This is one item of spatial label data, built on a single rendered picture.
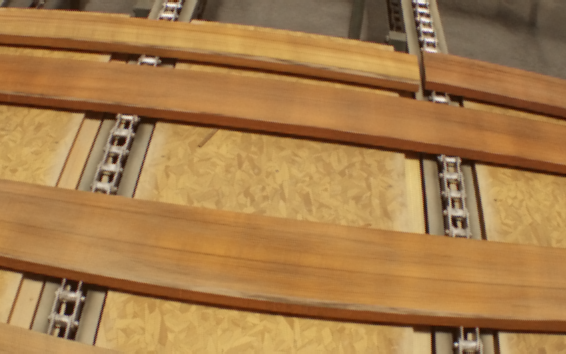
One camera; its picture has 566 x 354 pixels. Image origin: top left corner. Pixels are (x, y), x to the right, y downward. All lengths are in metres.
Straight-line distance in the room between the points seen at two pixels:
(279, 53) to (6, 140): 0.72
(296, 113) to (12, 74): 0.68
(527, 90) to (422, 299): 0.92
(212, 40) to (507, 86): 0.76
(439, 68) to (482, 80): 0.12
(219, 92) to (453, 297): 0.77
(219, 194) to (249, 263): 0.27
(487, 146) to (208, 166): 0.62
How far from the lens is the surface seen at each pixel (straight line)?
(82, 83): 2.20
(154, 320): 1.65
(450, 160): 2.15
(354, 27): 4.34
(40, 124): 2.14
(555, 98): 2.49
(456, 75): 2.44
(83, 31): 2.43
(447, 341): 1.72
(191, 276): 1.67
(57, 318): 1.63
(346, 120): 2.14
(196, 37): 2.40
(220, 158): 2.04
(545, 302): 1.78
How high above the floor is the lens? 1.98
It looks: 35 degrees down
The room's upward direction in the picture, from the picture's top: 8 degrees clockwise
